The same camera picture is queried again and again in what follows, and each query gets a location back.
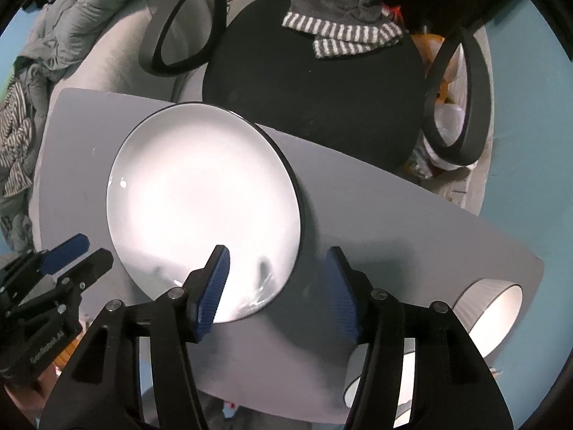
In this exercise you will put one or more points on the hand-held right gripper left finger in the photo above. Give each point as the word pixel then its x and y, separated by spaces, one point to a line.
pixel 212 298

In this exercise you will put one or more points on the grey sofa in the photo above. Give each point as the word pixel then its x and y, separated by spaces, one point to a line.
pixel 116 67

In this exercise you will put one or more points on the white plate with black rim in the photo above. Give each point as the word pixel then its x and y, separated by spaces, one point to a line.
pixel 201 206

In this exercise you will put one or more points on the knotted white plastic bag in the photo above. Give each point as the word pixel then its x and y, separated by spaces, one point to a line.
pixel 447 123

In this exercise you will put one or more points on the orange packaging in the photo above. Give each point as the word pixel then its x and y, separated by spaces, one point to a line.
pixel 429 42

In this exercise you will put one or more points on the grey puffer duvet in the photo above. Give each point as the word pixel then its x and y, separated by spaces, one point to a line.
pixel 80 13

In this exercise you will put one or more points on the black white striped cloth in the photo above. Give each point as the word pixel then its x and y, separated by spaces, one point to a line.
pixel 15 143

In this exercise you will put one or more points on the black office chair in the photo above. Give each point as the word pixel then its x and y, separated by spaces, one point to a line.
pixel 313 98

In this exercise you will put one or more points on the dark grey hoodie striped cuffs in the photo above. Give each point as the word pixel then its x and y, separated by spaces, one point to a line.
pixel 335 0

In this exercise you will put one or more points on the person's left hand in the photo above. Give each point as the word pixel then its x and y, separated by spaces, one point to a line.
pixel 33 392

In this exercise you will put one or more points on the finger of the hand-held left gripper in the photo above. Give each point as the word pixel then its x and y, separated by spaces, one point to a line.
pixel 67 251
pixel 94 268

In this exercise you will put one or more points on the white bowl with black rim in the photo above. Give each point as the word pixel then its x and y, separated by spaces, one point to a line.
pixel 405 380
pixel 492 313

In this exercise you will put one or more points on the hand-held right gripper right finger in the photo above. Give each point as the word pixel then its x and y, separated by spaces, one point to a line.
pixel 342 298

